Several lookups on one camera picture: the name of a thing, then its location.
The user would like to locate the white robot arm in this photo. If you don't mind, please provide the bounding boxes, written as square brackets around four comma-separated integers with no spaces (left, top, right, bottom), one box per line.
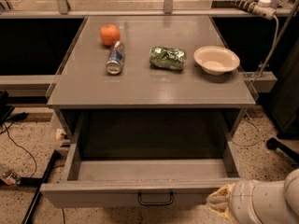
[206,169,299,224]

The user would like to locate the black chair base legs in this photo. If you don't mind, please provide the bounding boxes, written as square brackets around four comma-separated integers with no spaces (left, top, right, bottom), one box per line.
[266,138,299,164]

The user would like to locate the blue silver soda can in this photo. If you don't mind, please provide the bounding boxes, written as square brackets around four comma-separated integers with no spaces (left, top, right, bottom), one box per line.
[106,41,125,75]

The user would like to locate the crushed green chip bag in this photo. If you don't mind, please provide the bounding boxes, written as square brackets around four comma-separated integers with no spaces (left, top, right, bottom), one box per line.
[149,47,187,71]

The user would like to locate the black floor stand bar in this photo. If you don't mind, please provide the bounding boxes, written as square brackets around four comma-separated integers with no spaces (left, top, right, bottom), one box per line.
[21,150,61,224]

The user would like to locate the grey cabinet desk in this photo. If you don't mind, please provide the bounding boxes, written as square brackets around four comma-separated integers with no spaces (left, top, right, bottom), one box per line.
[45,14,260,161]

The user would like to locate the white power cord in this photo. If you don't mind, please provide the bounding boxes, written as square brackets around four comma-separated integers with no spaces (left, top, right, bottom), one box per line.
[232,14,281,147]

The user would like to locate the white paper bowl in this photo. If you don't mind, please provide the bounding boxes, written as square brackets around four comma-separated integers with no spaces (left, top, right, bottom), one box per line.
[193,46,240,76]

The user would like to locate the black floor cable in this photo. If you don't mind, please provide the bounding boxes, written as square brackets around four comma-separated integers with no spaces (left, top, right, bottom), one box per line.
[0,119,38,179]

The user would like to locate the orange fruit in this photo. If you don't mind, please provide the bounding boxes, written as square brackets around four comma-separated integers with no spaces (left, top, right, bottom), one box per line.
[100,24,121,46]

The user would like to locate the black drawer handle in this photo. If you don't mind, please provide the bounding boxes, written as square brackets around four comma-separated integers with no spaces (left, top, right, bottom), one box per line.
[137,192,174,206]

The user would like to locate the grey top drawer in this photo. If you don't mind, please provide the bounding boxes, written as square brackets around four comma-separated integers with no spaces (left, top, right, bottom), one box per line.
[40,109,250,209]

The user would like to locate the white power strip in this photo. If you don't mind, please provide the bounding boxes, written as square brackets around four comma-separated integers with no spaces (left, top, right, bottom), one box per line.
[224,0,276,21]

